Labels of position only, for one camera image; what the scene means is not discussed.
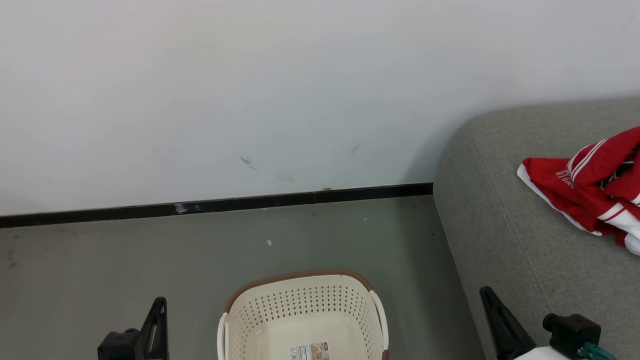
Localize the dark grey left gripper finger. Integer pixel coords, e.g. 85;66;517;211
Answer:
139;296;170;360

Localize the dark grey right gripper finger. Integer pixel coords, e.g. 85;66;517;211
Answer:
478;285;537;360

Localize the red white varsity jacket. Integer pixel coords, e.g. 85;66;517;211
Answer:
516;125;640;257

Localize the grey fabric sofa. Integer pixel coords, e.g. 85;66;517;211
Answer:
432;97;640;360

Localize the cream perforated laundry basket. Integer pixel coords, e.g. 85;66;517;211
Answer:
216;269;390;360

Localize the printed paper basket label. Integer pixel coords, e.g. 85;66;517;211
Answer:
288;341;331;360

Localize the black wall baseboard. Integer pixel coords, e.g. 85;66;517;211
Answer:
0;182;435;230

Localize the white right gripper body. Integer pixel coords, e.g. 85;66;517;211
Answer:
513;346;574;360

